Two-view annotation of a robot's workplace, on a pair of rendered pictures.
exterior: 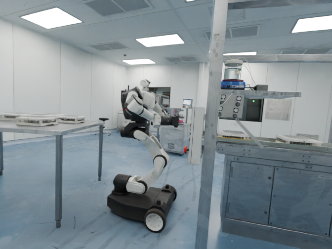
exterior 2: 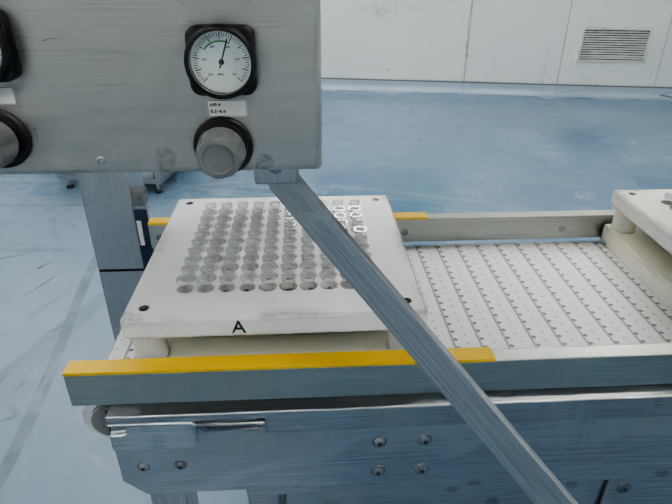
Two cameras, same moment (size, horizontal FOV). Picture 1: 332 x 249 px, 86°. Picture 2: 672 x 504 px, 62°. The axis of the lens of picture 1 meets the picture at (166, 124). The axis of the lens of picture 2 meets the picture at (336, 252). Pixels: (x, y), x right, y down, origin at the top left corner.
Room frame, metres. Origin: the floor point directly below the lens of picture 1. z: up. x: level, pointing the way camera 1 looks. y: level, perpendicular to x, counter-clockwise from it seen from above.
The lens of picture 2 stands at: (1.14, -0.53, 1.17)
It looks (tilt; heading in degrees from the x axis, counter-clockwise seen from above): 28 degrees down; 344
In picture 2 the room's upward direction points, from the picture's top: straight up
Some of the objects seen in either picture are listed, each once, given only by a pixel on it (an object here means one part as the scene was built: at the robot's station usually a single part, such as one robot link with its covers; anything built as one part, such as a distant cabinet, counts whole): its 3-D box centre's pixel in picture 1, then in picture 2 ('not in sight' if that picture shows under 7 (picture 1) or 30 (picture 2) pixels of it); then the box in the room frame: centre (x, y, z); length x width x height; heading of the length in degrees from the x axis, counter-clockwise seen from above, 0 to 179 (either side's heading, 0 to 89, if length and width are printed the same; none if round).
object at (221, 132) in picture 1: (232, 133); (281, 252); (1.62, -0.62, 0.91); 0.25 x 0.24 x 0.02; 167
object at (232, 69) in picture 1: (232, 70); not in sight; (1.61, -0.56, 1.47); 0.15 x 0.15 x 0.19
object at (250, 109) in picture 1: (241, 103); not in sight; (6.25, -2.58, 1.43); 1.38 x 0.01 x 1.16; 66
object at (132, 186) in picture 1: (139, 184); not in sight; (1.83, 0.25, 0.28); 0.21 x 0.20 x 0.13; 76
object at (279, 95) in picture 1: (251, 95); not in sight; (1.61, -0.75, 1.27); 0.62 x 0.38 x 0.04; 77
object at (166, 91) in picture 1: (155, 100); not in sight; (7.61, 0.51, 1.43); 1.32 x 0.01 x 1.11; 66
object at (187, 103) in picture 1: (186, 110); not in sight; (4.53, -0.51, 1.07); 0.23 x 0.10 x 0.62; 66
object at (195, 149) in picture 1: (197, 133); not in sight; (0.86, -0.16, 0.99); 0.17 x 0.06 x 0.26; 167
